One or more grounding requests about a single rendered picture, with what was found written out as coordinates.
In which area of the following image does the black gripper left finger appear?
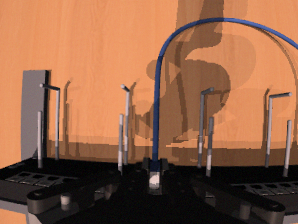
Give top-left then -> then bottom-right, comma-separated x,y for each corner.
27,157 -> 150,224

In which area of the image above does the dark grey patch panel rack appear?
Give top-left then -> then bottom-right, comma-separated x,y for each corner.
0,70 -> 298,224

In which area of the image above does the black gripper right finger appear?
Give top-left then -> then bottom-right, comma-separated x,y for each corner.
159,158 -> 286,224

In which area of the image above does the blue patch cord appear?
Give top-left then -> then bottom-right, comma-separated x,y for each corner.
152,17 -> 298,161

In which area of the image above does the white cable plug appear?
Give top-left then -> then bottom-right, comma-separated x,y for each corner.
149,159 -> 160,189

